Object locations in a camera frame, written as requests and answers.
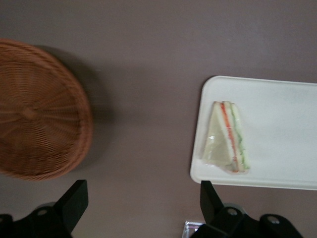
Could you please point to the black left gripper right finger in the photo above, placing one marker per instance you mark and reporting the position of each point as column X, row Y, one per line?
column 213, row 213

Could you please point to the round brown wicker basket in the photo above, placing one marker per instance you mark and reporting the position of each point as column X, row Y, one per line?
column 37, row 111

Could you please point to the cream plastic tray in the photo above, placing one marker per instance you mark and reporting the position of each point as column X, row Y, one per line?
column 272, row 124

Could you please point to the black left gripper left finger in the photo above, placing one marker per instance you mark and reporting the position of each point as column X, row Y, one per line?
column 71, row 208

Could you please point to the triangle sandwich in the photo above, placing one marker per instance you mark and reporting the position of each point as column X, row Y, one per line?
column 223, row 141

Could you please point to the clear acrylic bottle rack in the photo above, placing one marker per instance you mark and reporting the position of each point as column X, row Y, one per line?
column 192, row 229

